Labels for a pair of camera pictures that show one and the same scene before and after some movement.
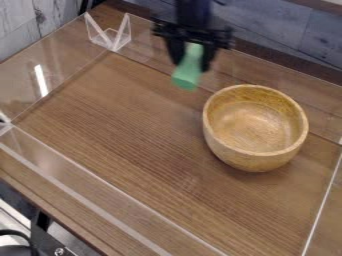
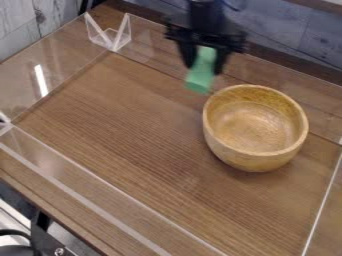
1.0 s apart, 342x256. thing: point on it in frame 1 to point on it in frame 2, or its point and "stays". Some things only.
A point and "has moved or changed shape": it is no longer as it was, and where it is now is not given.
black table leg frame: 44,244 stays
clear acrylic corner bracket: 113,39 stays
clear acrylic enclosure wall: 224,170 stays
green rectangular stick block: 187,72 has moved or changed shape
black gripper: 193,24 to 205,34
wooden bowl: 255,126 stays
